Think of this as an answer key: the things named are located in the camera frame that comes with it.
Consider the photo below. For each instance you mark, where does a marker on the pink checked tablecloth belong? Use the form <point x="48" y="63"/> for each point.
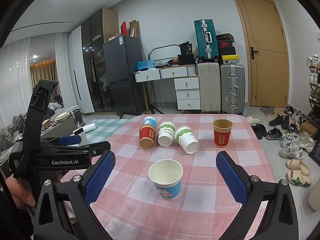
<point x="130" y="207"/>

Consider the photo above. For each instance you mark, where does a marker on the black refrigerator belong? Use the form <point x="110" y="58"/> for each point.
<point x="122" y="56"/>

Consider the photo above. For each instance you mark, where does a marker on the white green paper cup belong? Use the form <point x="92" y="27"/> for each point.
<point x="166" y="133"/>
<point x="186" y="139"/>

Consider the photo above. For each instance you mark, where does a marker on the white paper roll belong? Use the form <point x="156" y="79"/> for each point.
<point x="89" y="127"/>

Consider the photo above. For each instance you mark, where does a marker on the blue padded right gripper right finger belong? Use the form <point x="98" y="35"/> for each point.
<point x="236" y="178"/>

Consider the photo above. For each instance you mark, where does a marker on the glass door cabinet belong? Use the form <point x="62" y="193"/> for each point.
<point x="95" y="32"/>

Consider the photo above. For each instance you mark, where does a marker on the left hand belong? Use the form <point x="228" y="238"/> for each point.
<point x="20" y="194"/>

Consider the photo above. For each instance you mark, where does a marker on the beige suitcase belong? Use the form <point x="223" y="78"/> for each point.
<point x="210" y="87"/>

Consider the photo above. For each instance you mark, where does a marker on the teal checked tablecloth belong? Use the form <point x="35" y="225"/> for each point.
<point x="105" y="128"/>

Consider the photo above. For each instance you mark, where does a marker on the white green paper cup right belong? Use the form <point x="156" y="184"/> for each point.
<point x="186" y="139"/>

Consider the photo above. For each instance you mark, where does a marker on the white drawer desk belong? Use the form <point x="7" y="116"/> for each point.
<point x="171" y="86"/>

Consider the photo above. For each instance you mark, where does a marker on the teal suitcase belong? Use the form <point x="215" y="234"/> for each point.
<point x="206" y="39"/>

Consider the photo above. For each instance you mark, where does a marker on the blue bunny paper cup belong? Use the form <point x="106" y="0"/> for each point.
<point x="166" y="175"/>

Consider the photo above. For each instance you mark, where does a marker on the silver suitcase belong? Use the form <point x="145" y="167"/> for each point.
<point x="232" y="88"/>

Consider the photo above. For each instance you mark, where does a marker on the red paper cup upright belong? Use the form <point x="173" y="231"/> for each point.
<point x="222" y="131"/>

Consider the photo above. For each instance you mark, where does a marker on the blue paper cup lying far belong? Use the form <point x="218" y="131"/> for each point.
<point x="150" y="120"/>

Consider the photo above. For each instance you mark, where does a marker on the shoe rack with shoes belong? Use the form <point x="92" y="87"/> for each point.
<point x="312" y="63"/>

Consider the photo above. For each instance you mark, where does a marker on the wooden door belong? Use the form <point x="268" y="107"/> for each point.
<point x="267" y="55"/>

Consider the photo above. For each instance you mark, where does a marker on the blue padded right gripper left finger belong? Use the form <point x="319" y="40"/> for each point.
<point x="96" y="176"/>

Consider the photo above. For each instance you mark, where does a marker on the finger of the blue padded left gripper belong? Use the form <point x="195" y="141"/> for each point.
<point x="70" y="140"/>

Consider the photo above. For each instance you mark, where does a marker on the red paper cup lying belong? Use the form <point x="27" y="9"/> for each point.
<point x="147" y="135"/>

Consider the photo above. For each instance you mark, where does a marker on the stacked shoe boxes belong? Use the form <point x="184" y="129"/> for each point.
<point x="226" y="49"/>

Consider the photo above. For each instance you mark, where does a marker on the white green paper cup left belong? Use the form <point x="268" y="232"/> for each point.
<point x="166" y="133"/>

